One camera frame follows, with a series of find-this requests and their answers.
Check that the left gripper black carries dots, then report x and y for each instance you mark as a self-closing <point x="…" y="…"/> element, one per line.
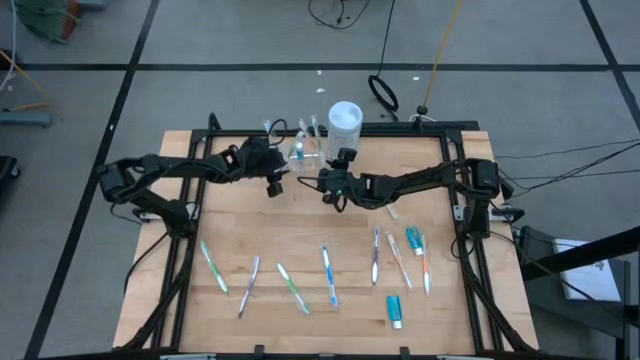
<point x="260" y="155"/>

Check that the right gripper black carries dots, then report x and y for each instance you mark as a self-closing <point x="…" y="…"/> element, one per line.
<point x="340" y="182"/>

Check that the clear plastic organizer cup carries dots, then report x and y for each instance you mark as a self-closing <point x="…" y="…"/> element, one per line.
<point x="312" y="162"/>

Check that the teal toothpaste tube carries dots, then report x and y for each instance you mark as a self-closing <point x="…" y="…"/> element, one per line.
<point x="300" y="151"/>
<point x="414" y="240"/>
<point x="394" y="309"/>

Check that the blue toothbrush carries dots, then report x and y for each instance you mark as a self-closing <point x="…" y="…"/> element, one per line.
<point x="329" y="275"/>

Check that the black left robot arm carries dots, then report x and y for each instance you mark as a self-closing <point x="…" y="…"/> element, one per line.
<point x="175" y="167"/>

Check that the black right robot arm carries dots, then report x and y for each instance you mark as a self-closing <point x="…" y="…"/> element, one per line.
<point x="420" y="177"/>

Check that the white wipes canister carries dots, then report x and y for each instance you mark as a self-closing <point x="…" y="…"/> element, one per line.
<point x="345" y="132"/>

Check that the small grey connector box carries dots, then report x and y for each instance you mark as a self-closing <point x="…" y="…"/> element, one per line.
<point x="150" y="216"/>
<point x="507" y="214"/>

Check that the grey metal floor base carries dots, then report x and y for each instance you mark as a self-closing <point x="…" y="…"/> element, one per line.
<point x="90" y="4"/>
<point x="25" y="119"/>

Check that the dark grey storage bin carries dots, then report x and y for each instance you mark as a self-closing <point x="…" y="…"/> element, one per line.
<point x="550" y="310"/>

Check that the black diagonal stand bar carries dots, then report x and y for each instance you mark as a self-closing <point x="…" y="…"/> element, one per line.
<point x="580" y="252"/>

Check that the green fabric bag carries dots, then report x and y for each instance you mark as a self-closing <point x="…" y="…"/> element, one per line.
<point x="47" y="20"/>

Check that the white paper sheet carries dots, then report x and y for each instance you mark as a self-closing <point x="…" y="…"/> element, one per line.
<point x="590" y="280"/>

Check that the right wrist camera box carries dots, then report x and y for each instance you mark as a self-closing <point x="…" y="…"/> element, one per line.
<point x="346" y="156"/>

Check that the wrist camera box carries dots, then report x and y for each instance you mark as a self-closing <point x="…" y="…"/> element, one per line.
<point x="346" y="156"/>
<point x="274" y="190"/>

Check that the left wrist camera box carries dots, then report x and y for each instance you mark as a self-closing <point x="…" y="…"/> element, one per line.
<point x="274" y="190"/>

